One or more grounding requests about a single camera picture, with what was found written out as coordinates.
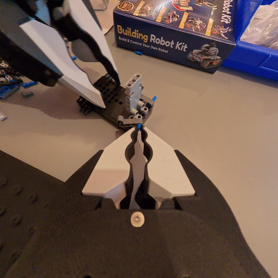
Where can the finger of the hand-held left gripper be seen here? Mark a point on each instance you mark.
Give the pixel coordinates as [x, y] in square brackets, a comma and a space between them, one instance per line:
[91, 28]
[54, 54]

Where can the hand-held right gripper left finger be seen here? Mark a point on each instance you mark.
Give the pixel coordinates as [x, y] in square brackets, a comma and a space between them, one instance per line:
[106, 173]

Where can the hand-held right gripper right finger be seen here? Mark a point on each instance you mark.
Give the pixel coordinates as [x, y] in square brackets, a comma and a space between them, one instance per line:
[169, 173]

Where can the dark grey short beam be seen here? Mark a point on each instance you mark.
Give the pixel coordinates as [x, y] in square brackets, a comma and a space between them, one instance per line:
[132, 121]

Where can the black perforated motor block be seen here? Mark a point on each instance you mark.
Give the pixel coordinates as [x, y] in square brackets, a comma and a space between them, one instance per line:
[110, 95]

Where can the grey frame piece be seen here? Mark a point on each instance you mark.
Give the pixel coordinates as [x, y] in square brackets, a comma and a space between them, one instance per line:
[132, 93]

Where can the blue robot kit box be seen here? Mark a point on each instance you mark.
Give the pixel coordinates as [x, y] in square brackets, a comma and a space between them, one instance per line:
[173, 32]

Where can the blue plastic bin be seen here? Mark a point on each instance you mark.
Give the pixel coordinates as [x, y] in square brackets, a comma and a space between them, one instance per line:
[249, 54]

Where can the clear plastic bag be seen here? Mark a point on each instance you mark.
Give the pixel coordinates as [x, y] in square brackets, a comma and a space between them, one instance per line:
[262, 26]

